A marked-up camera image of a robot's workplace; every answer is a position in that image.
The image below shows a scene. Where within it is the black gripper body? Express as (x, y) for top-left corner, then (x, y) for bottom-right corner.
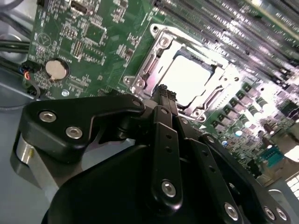
(41, 143), (224, 224)

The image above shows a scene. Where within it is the silver topped CPU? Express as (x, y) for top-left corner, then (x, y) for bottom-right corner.
(163, 55), (218, 104)

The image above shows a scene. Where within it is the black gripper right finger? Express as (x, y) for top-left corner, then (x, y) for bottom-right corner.
(167, 90), (292, 224)

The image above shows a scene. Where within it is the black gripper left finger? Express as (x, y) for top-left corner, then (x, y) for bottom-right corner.
(20, 84), (183, 211)

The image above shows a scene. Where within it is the metal socket cover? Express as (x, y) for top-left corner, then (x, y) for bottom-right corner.
(136, 28), (242, 117)

